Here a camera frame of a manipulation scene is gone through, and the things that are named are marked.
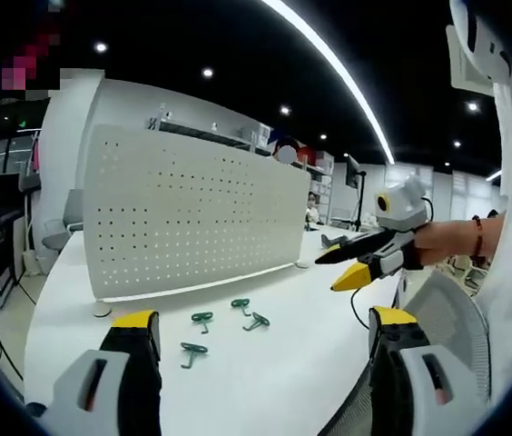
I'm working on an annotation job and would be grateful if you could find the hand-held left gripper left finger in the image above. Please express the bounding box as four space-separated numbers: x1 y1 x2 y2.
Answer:
40 310 163 436

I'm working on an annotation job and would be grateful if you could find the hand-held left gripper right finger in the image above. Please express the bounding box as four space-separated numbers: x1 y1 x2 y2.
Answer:
368 305 467 436

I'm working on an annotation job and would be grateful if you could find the white perforated mounting plate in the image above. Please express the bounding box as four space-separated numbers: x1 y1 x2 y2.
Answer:
82 123 312 318

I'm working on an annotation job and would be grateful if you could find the person's right hand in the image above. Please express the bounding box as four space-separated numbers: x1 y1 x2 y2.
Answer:
400 220 475 273

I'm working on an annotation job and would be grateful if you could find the black object on table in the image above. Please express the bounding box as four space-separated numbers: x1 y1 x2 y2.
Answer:
319 233 349 250

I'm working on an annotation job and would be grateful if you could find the black monitor on stand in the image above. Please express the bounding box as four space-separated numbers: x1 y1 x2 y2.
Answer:
344 153 368 231

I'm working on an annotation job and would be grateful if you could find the long ceiling light strip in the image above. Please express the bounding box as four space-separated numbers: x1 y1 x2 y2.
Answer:
260 0 397 164

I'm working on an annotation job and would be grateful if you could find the grey plastic chair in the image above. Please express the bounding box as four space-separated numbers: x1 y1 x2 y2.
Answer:
41 187 85 256

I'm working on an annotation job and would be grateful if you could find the white worn device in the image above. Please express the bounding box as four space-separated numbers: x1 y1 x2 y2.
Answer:
446 0 512 84

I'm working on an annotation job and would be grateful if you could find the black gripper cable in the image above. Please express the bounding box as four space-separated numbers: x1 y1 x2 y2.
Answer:
350 282 374 332

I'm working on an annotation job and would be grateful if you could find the red bead bracelet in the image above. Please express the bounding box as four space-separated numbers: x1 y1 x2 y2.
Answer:
470 214 487 262

